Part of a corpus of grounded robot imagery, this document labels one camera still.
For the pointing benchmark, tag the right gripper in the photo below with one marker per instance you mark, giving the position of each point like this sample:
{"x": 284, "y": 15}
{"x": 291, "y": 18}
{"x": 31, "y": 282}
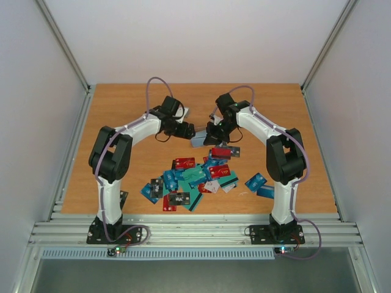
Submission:
{"x": 214, "y": 134}

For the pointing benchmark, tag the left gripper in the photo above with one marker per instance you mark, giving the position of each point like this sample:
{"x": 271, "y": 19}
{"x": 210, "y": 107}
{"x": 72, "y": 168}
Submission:
{"x": 183, "y": 132}

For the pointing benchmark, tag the blue VIP card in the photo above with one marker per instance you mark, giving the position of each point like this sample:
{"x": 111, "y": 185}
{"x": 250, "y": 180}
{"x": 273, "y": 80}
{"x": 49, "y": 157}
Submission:
{"x": 169, "y": 180}

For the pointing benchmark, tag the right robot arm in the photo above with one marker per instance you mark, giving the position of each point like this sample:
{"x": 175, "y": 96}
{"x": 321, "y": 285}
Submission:
{"x": 286, "y": 159}

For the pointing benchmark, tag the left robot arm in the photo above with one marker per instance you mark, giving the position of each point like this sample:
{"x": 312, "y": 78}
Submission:
{"x": 110, "y": 161}

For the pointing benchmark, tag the red card upper right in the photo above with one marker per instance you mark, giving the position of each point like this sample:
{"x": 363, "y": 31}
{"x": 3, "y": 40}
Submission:
{"x": 221, "y": 153}

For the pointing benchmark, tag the red VIP card upper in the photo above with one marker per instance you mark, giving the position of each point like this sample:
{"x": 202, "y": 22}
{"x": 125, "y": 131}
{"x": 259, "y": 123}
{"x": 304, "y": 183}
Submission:
{"x": 182, "y": 163}

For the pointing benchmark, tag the red vip card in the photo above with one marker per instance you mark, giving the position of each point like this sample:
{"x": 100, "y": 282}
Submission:
{"x": 219, "y": 171}
{"x": 182, "y": 163}

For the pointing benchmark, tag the red VIP card centre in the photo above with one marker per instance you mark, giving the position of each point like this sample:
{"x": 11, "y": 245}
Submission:
{"x": 219, "y": 171}

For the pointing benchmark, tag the teal VIP card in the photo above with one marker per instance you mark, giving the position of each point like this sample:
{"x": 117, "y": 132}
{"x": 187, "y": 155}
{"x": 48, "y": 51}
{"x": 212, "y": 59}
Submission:
{"x": 194, "y": 176}

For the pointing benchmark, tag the white card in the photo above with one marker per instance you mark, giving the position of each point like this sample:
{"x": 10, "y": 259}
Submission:
{"x": 212, "y": 186}

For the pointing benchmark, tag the black VIP card left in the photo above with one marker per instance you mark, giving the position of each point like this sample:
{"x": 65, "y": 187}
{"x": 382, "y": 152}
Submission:
{"x": 157, "y": 185}

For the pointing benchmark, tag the teal card magnetic stripe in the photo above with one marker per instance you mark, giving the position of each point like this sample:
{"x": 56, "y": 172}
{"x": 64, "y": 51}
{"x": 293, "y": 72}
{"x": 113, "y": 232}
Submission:
{"x": 195, "y": 198}

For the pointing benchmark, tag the blue card left bottom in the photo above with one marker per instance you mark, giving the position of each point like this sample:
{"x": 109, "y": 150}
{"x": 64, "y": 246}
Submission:
{"x": 146, "y": 192}

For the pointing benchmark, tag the black card on red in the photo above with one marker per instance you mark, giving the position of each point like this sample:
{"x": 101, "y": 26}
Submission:
{"x": 179, "y": 198}

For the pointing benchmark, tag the blue card far right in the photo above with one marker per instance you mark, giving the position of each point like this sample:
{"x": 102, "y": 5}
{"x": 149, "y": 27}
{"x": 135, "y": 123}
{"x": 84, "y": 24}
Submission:
{"x": 266, "y": 192}

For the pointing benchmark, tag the red card bottom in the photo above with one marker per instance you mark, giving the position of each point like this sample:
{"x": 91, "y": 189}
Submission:
{"x": 166, "y": 206}

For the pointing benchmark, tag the black card lone left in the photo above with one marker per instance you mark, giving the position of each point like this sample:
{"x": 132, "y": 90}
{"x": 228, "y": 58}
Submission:
{"x": 123, "y": 197}

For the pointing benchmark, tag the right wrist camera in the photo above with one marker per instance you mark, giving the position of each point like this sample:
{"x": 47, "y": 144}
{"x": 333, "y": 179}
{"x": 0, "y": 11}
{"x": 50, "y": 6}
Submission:
{"x": 213, "y": 116}

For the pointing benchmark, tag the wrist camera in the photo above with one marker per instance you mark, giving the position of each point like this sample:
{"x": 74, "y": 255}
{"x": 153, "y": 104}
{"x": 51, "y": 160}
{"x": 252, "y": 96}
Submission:
{"x": 213, "y": 116}
{"x": 182, "y": 112}

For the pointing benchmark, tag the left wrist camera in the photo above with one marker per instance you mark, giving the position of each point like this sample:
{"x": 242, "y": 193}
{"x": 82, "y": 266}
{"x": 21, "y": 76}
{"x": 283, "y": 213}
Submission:
{"x": 182, "y": 112}

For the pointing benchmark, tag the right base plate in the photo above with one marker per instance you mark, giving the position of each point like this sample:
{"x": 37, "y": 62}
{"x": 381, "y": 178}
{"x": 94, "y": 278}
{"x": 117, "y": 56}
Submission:
{"x": 259, "y": 235}

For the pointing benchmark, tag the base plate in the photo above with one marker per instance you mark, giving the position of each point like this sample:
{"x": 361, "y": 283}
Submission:
{"x": 259, "y": 235}
{"x": 134, "y": 235}

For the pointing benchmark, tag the left base plate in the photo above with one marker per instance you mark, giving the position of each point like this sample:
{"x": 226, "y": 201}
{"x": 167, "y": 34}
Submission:
{"x": 134, "y": 235}

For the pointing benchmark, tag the blue slotted cable duct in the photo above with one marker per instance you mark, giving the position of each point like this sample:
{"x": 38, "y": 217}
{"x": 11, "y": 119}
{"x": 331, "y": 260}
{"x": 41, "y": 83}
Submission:
{"x": 160, "y": 254}

